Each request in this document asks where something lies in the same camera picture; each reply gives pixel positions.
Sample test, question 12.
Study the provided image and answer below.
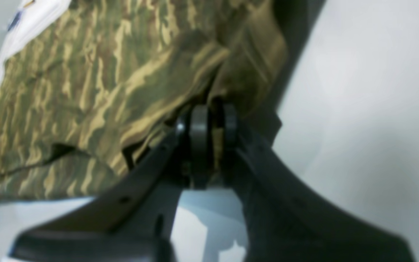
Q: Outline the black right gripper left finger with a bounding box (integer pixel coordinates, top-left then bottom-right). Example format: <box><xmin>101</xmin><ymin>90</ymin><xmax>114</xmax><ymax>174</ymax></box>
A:
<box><xmin>11</xmin><ymin>106</ymin><xmax>210</xmax><ymax>262</ymax></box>

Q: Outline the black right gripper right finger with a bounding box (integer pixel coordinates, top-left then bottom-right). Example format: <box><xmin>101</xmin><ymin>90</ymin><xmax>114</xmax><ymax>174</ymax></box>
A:
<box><xmin>222</xmin><ymin>104</ymin><xmax>414</xmax><ymax>262</ymax></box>

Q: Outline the camouflage T-shirt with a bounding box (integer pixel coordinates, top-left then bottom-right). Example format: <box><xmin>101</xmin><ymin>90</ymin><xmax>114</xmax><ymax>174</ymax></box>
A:
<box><xmin>0</xmin><ymin>0</ymin><xmax>288</xmax><ymax>201</ymax></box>

